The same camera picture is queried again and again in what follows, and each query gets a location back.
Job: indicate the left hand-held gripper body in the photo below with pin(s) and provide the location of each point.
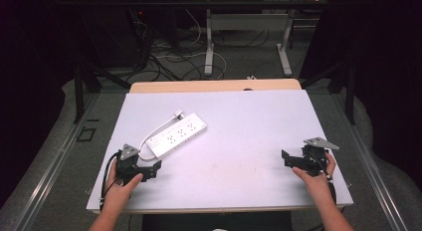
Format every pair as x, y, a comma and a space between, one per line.
126, 164

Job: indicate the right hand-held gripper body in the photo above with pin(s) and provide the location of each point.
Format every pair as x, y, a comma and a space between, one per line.
315, 154

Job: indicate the person's left hand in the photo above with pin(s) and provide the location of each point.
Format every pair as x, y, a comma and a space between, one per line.
117, 191

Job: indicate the person's right hand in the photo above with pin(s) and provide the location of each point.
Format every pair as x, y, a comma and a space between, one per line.
316, 186

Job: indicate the white power strip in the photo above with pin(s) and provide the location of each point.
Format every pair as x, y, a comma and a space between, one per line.
179, 134

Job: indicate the white table board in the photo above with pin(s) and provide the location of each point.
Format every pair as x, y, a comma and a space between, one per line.
239, 148

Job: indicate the white power plug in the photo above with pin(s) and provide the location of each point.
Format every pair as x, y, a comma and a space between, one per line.
179, 115

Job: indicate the black metal stand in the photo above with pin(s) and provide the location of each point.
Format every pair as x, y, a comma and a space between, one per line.
348, 88
83, 88

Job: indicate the wooden table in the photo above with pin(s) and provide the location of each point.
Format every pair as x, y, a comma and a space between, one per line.
205, 85

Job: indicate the white desk with metal legs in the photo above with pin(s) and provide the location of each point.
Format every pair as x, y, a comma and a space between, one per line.
252, 22

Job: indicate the metal floor rail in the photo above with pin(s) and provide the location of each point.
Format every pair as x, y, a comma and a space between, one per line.
371, 164
43, 178

